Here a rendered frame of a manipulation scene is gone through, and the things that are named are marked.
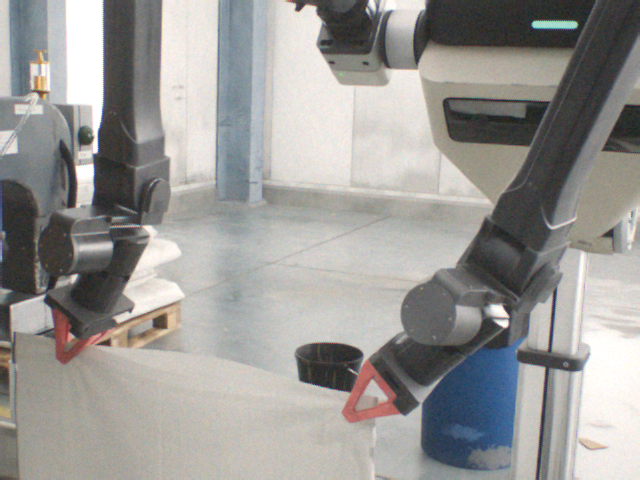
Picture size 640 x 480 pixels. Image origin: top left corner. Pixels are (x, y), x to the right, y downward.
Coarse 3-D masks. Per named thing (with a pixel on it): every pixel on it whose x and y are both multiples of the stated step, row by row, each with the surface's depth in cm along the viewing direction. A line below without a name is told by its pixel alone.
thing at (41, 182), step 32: (0, 96) 110; (0, 128) 109; (32, 128) 114; (64, 128) 120; (32, 160) 115; (64, 160) 121; (32, 192) 116; (64, 192) 122; (32, 224) 118; (32, 256) 118; (32, 288) 119
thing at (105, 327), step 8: (104, 320) 101; (112, 320) 104; (72, 328) 99; (88, 328) 98; (96, 328) 100; (104, 328) 102; (112, 328) 104; (80, 336) 99; (88, 336) 100; (104, 336) 105
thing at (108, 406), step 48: (48, 384) 107; (96, 384) 104; (144, 384) 98; (192, 384) 95; (240, 384) 94; (288, 384) 96; (48, 432) 109; (96, 432) 105; (144, 432) 99; (192, 432) 96; (240, 432) 95; (288, 432) 94; (336, 432) 93
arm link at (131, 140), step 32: (128, 0) 87; (160, 0) 90; (128, 32) 88; (160, 32) 92; (128, 64) 90; (160, 64) 93; (128, 96) 91; (160, 96) 95; (128, 128) 92; (160, 128) 96; (96, 160) 96; (128, 160) 93; (160, 160) 96; (96, 192) 98; (128, 192) 95
